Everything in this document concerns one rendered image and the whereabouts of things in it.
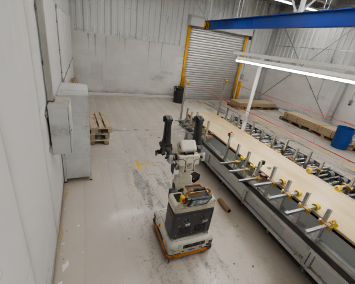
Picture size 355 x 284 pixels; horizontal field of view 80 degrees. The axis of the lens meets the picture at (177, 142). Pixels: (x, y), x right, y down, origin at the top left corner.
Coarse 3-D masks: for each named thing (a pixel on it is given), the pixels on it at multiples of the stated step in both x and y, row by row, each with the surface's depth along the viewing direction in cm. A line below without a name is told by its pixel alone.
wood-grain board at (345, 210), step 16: (208, 112) 571; (208, 128) 453; (224, 128) 466; (256, 144) 407; (256, 160) 345; (272, 160) 352; (288, 160) 361; (288, 176) 309; (304, 176) 316; (304, 192) 277; (320, 192) 282; (336, 192) 288; (336, 208) 254; (352, 208) 258; (352, 224) 232; (352, 240) 210
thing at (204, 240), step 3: (198, 240) 263; (201, 240) 264; (204, 240) 266; (207, 240) 268; (183, 243) 256; (186, 243) 256; (189, 243) 257; (192, 243) 260; (195, 243) 262; (198, 243) 265; (201, 243) 267; (204, 243) 269; (180, 246) 253; (183, 246) 256; (186, 246) 257; (189, 246) 260; (192, 246) 262; (180, 249) 256; (183, 249) 258
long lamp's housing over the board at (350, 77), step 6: (246, 60) 353; (252, 60) 341; (258, 60) 331; (276, 66) 299; (282, 66) 289; (288, 66) 282; (294, 66) 274; (300, 66) 267; (306, 72) 259; (312, 72) 252; (318, 72) 245; (324, 72) 240; (330, 72) 235; (336, 72) 229; (342, 78) 223; (348, 78) 218; (354, 78) 213
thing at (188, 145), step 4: (184, 140) 257; (188, 140) 259; (192, 140) 261; (180, 144) 256; (184, 144) 255; (188, 144) 257; (192, 144) 259; (180, 148) 257; (184, 148) 254; (188, 148) 256; (192, 148) 258; (196, 148) 260; (180, 152) 258
